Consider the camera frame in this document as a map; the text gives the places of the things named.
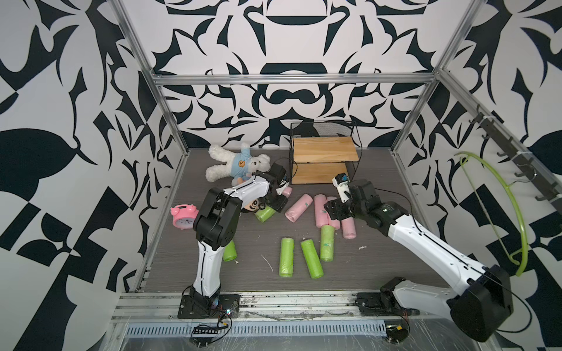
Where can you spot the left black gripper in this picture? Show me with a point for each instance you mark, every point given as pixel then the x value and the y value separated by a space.
pixel 280 204

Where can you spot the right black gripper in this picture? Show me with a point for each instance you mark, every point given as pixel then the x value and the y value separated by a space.
pixel 335 206

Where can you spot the green trash bag roll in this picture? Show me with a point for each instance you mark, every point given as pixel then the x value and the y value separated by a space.
pixel 327 243
pixel 286 265
pixel 230 252
pixel 312 259
pixel 264 214

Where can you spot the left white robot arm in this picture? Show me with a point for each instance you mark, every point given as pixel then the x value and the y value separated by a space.
pixel 218 218

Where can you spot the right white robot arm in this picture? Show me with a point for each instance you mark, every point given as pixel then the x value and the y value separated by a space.
pixel 478 299

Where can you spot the pink trash bag roll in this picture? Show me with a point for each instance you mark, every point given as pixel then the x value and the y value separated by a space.
pixel 321 217
pixel 349 230
pixel 299 207
pixel 333 222
pixel 287 192

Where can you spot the round-face plush doll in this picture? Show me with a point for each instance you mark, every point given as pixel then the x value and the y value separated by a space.
pixel 252 207

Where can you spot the white teddy bear blue shirt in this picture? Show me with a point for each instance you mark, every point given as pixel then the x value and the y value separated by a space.
pixel 239 167

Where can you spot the pink alarm clock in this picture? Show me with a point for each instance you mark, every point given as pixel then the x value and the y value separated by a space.
pixel 184 216

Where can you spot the green plastic hanger hoop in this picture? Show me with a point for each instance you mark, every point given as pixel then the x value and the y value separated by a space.
pixel 499 207

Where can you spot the black wire wooden shelf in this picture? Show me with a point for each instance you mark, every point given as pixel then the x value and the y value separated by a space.
pixel 320 150

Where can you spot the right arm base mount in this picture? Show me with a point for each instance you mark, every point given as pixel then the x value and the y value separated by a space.
pixel 383 302

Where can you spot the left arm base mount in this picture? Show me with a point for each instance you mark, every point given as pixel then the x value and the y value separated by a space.
pixel 198 307

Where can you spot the black wall hook rail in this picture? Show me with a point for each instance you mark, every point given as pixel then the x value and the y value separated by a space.
pixel 531 169

